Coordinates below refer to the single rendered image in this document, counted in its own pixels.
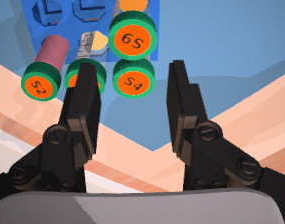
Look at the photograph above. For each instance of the blue flat mat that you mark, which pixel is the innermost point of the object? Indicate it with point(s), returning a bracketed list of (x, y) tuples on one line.
[(231, 49)]

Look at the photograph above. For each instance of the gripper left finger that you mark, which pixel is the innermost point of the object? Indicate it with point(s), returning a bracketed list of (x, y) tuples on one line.
[(66, 146)]

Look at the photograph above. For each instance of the blue tube rack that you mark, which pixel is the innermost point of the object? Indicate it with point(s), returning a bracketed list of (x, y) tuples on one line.
[(71, 27)]

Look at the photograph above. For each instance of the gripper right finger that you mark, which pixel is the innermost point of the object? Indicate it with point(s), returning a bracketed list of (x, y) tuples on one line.
[(215, 161)]

